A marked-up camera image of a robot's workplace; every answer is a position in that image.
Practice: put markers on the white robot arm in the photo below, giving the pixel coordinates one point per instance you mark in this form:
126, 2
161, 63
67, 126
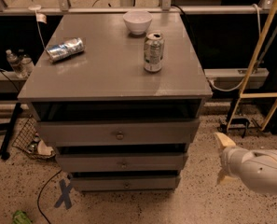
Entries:
256, 168

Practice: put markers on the blue tape cross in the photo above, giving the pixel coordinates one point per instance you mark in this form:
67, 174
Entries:
64, 198

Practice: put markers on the grey bottom drawer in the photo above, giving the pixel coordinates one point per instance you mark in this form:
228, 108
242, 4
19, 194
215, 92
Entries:
125, 182

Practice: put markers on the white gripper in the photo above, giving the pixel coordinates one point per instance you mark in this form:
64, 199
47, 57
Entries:
231, 160

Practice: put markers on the crushed blue soda can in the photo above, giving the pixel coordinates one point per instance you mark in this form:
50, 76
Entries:
66, 49

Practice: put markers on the grey middle drawer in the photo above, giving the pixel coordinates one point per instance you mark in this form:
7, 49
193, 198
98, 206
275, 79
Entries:
122, 162

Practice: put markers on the black clamp on floor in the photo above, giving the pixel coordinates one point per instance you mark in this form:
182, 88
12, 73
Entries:
236, 124

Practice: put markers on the yellow wooden frame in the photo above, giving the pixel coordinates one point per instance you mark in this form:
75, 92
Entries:
258, 55

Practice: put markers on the black stand leg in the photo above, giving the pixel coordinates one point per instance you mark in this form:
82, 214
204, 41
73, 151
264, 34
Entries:
4, 154

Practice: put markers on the wire basket with items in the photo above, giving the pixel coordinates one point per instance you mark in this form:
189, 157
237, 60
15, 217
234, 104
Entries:
30, 143

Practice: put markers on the green object on floor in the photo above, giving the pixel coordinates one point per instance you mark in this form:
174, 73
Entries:
20, 217

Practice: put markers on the grey top drawer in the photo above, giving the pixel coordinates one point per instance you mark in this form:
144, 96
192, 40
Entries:
84, 133

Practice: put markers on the upright soda can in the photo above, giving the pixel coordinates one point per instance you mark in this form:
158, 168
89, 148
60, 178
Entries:
153, 51

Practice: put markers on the clear water bottle left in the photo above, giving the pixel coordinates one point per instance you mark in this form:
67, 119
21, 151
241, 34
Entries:
15, 63

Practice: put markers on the white bowl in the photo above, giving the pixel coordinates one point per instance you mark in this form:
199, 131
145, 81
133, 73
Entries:
137, 22

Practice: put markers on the grey drawer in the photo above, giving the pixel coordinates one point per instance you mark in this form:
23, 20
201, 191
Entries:
84, 133
125, 182
122, 162

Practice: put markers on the grey drawer cabinet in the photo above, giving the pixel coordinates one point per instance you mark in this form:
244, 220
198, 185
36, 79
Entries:
108, 82

